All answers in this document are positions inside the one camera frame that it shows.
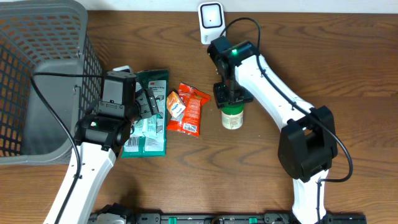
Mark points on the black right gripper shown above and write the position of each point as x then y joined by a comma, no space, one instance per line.
222,97

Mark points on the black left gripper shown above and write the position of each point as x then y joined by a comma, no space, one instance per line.
148,101

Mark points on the green lid jar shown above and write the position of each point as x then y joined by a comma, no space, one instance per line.
232,116

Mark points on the green 3M package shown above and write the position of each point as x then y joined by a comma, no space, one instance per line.
148,136

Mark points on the red snack packet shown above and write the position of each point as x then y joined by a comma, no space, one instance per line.
189,120

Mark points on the small orange box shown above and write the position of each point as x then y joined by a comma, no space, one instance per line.
175,105

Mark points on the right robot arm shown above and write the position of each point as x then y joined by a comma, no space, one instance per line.
305,147

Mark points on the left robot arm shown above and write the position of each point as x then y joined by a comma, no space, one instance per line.
98,139

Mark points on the white barcode scanner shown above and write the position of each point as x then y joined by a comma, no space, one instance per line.
211,21

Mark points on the grey plastic mesh basket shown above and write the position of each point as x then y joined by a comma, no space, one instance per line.
50,75

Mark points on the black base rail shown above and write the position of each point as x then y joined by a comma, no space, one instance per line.
116,213

